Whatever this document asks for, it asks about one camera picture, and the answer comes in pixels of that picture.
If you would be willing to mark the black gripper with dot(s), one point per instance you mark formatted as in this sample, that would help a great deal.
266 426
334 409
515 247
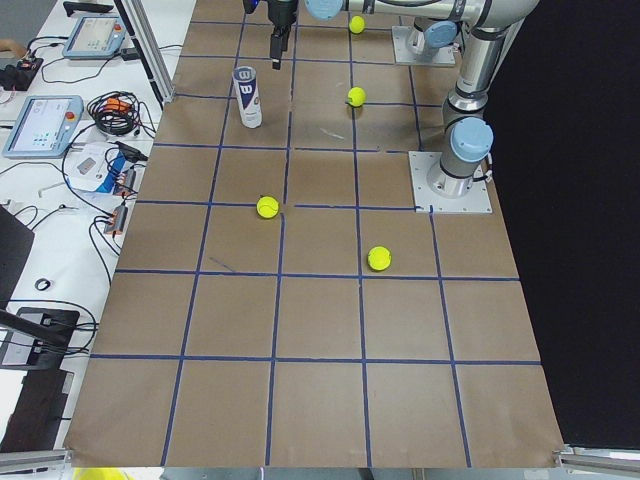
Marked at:
280 11

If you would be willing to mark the clear Wilson tennis ball can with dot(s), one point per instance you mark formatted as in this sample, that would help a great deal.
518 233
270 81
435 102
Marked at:
247 94

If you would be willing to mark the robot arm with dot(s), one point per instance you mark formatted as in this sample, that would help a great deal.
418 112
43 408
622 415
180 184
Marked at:
491 25
429 39

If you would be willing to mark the tennis ball near base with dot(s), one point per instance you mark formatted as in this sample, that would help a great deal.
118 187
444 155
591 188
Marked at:
357 25
379 258

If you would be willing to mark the tennis ball at table centre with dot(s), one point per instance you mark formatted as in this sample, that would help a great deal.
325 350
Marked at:
356 97

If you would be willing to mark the tennis ball near tape curl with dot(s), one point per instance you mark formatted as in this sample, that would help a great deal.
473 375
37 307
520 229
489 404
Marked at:
267 207

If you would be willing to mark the black power brick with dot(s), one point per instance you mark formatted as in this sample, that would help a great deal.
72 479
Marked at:
129 54

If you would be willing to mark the far teach pendant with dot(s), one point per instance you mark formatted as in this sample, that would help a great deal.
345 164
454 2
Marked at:
95 37

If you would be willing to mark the teach pendant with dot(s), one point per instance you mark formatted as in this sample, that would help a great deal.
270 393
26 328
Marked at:
44 127
95 37

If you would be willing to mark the grey usb hub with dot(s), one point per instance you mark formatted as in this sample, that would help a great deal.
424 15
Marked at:
125 183
117 221

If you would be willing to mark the black controller on desk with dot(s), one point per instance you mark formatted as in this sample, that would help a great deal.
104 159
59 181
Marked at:
73 7

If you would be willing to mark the blue white box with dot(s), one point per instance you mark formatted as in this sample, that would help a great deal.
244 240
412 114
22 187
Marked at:
94 167

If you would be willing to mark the near teach pendant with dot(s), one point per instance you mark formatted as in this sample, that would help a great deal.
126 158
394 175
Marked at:
44 127

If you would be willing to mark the yellow object at bottom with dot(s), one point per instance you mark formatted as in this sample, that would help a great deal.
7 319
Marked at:
100 473

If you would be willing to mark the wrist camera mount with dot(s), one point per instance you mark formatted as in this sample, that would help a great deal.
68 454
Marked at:
250 6

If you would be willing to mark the aluminium frame post left side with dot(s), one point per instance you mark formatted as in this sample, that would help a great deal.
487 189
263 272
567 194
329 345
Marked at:
139 29

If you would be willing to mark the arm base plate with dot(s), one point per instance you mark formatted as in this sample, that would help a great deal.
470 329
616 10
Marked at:
444 58
436 192

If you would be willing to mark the bottom right frame bracket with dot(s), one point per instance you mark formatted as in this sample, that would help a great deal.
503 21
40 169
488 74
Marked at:
602 461

